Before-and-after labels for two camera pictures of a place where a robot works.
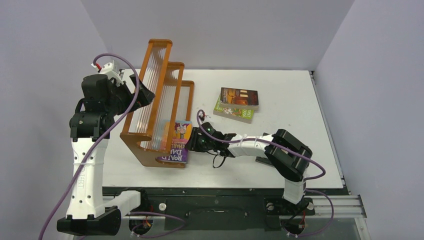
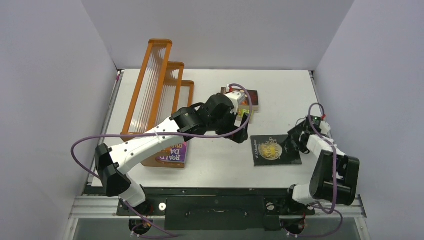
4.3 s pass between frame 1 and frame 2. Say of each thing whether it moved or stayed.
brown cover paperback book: stayed
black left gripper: moved
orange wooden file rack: stayed
